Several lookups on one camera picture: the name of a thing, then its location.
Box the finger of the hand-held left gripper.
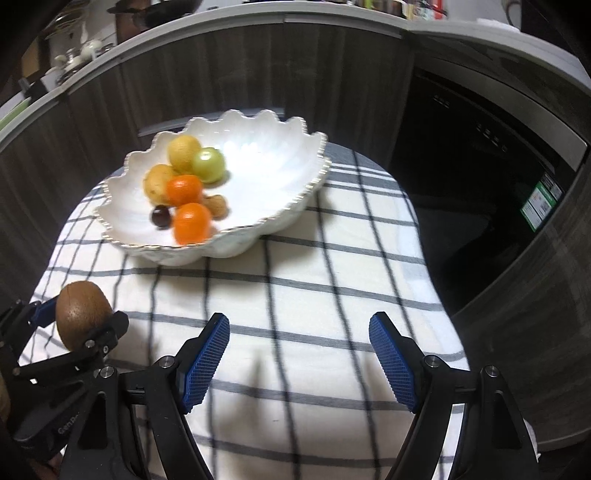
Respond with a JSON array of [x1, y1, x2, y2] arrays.
[[14, 311, 130, 380], [0, 299, 58, 370]]

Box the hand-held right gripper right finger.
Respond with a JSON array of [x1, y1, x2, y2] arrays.
[[368, 311, 541, 480]]

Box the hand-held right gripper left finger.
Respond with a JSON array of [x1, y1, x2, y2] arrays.
[[60, 313, 232, 480]]

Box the brown kiwi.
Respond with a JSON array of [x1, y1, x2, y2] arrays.
[[55, 281, 113, 352]]

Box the orange mandarin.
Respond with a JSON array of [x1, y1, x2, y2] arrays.
[[173, 203, 212, 245], [166, 175, 204, 207]]

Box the brown walnut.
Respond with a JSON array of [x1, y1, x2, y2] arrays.
[[203, 195, 229, 220]]

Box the white scalloped bowl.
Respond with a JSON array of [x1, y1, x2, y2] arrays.
[[95, 109, 332, 266]]

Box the green round fruit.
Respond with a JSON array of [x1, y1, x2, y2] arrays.
[[191, 148, 226, 182]]

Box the checked white tablecloth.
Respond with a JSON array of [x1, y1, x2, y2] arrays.
[[18, 141, 539, 480]]

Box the small yellow mango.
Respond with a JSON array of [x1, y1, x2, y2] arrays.
[[143, 165, 176, 205]]

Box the yellow lemon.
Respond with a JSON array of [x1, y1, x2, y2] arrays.
[[167, 135, 202, 174]]

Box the green basin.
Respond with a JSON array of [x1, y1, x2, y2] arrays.
[[0, 99, 35, 131]]

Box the green label sticker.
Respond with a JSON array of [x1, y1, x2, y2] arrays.
[[521, 173, 564, 232]]

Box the black knife block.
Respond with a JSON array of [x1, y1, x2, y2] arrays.
[[18, 76, 51, 99]]

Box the stacked steel pots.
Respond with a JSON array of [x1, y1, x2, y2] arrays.
[[53, 46, 100, 85]]

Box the dark wood kitchen cabinet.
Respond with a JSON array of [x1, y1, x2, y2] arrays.
[[0, 18, 416, 278]]

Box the black wok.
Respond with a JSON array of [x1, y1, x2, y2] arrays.
[[113, 0, 204, 28]]

